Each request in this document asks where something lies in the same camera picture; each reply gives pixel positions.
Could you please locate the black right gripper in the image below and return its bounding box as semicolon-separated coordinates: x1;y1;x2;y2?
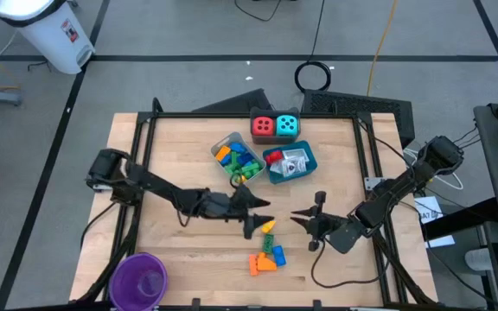
289;191;336;252

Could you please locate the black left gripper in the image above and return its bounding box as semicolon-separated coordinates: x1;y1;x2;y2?
231;184;276;241

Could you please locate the silver card box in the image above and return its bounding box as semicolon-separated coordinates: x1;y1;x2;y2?
281;158;309;178

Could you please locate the grey patterned card deck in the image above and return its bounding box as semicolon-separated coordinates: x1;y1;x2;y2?
282;148;310;162

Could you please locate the red foam die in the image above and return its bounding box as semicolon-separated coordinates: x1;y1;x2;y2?
252;115;275;137

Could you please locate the teal foam die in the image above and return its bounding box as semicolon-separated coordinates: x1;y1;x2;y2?
276;114;299;137

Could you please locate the big blue two-stud block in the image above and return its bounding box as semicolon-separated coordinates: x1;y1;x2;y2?
271;244;288;268

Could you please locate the big orange hollow block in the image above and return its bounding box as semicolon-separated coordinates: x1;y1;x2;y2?
257;251;278;273

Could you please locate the teal plastic bin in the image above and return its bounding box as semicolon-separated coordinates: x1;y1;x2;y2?
261;140;319;186

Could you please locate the grey translucent bin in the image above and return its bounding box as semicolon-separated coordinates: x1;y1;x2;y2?
249;106;302;146

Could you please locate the white plastic bin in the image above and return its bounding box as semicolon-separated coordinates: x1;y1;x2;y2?
209;131;267;186

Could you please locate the black wedge panel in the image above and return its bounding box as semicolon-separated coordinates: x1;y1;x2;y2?
191;87;275;115

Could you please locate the white paper sheet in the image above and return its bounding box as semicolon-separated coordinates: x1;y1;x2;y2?
424;234;457;250
413;195;445;225

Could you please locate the purple monster face bucket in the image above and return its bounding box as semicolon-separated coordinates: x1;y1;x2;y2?
107;252;169;311

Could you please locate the white roll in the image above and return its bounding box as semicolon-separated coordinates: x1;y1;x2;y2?
464;247;495;272

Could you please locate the white trash can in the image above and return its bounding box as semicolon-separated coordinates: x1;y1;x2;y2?
0;0;97;76

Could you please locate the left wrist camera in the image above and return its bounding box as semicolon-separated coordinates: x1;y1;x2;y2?
207;193;239;219

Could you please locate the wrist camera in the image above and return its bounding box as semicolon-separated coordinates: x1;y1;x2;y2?
327;218;365;255
207;193;239;219

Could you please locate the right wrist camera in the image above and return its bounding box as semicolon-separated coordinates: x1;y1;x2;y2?
327;218;365;255

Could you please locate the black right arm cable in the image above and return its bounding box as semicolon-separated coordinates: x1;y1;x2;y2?
310;239;392;289

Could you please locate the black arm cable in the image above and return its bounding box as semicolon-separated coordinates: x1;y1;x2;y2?
174;202;202;229
310;239;392;289

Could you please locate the silver aluminium bracket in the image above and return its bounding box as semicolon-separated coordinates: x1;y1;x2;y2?
363;176;385;192

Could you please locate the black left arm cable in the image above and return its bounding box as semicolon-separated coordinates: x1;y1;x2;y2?
174;202;202;229

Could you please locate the black aluminium table frame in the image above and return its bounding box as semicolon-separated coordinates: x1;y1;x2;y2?
69;97;438;311

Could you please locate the black frame cable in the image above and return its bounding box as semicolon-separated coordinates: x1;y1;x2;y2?
356;119;411;168

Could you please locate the black coiled cable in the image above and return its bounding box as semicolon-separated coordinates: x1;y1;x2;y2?
293;0;333;93

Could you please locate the white cable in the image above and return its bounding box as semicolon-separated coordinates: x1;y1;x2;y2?
402;148;465;192

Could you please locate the yellow cable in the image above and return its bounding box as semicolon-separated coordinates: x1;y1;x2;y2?
365;0;400;97

